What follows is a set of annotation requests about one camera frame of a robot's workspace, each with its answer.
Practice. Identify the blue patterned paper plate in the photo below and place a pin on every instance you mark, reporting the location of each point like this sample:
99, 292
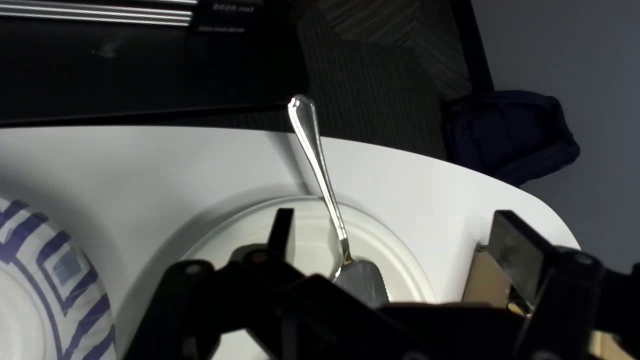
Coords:
41, 280

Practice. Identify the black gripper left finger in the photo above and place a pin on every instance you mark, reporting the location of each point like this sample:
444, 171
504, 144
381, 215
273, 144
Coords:
200, 306

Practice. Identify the dark bag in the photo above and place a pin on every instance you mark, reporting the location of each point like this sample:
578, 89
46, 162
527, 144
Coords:
506, 133

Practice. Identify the plain white plate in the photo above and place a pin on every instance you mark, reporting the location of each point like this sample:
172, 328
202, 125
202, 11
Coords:
392, 266

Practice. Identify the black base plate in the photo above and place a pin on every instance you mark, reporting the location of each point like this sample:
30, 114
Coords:
133, 67

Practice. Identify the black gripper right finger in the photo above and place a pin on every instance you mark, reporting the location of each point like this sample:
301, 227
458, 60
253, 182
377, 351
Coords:
552, 286

